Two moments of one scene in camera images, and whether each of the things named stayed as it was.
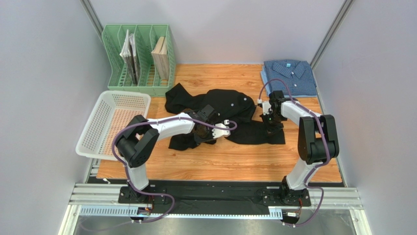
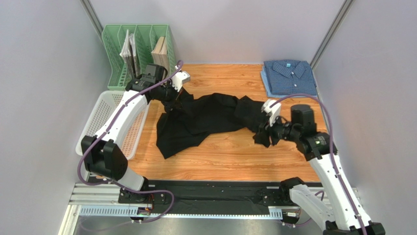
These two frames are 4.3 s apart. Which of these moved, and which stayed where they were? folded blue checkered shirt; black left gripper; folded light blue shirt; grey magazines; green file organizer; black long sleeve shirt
Moved: black left gripper; black long sleeve shirt
Stayed: folded light blue shirt; folded blue checkered shirt; green file organizer; grey magazines
